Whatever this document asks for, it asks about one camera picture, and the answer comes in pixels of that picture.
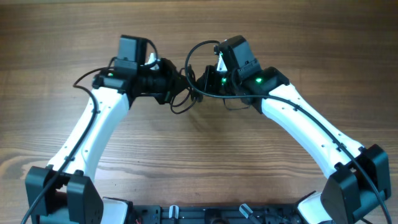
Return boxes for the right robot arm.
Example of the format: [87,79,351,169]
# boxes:
[195,35,392,223]

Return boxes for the black cable bundle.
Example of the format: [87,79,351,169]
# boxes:
[169,63,205,115]

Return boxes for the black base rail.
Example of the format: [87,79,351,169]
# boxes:
[129,204,307,224]

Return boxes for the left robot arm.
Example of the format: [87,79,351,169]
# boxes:
[22,35,187,223]

